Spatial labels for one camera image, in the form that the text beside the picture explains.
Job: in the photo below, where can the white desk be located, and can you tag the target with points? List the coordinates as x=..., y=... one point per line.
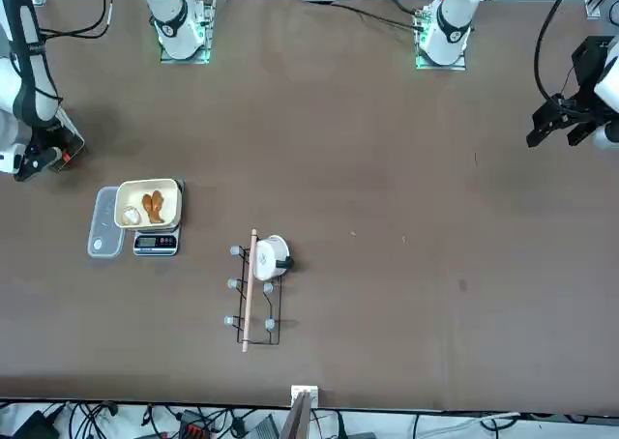
x=435, y=427

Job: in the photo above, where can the white toy garlic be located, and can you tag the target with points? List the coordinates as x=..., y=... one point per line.
x=130, y=215

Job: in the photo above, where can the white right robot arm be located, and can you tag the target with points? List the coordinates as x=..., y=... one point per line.
x=179, y=28

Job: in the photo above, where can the silver digital kitchen scale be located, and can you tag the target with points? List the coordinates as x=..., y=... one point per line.
x=157, y=243

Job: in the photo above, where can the brown toy chicken drumstick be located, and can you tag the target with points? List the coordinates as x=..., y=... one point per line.
x=154, y=207

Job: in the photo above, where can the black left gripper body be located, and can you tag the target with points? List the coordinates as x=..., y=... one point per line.
x=590, y=62

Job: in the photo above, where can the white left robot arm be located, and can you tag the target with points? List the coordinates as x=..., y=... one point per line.
x=452, y=23

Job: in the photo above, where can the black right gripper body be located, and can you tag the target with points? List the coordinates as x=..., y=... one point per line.
x=41, y=139

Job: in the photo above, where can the clear plastic container lid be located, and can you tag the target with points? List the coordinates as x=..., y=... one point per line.
x=104, y=236

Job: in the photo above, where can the cream rectangular container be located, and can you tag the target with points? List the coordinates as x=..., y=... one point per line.
x=171, y=202

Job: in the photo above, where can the aluminium camera post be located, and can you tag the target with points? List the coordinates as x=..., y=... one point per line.
x=297, y=424

